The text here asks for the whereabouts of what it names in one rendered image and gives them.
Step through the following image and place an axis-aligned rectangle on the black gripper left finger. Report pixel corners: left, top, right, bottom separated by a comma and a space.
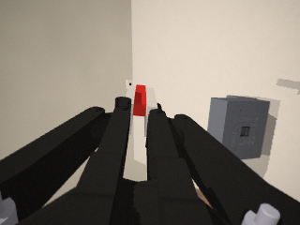
0, 85, 136, 225

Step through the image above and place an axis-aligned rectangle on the grey flat panel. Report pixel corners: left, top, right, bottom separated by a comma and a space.
207, 95, 271, 160

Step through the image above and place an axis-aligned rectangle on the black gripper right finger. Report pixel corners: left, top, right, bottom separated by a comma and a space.
144, 87, 300, 225

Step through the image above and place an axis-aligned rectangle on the red cylinder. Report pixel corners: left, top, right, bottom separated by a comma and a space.
133, 84, 146, 116

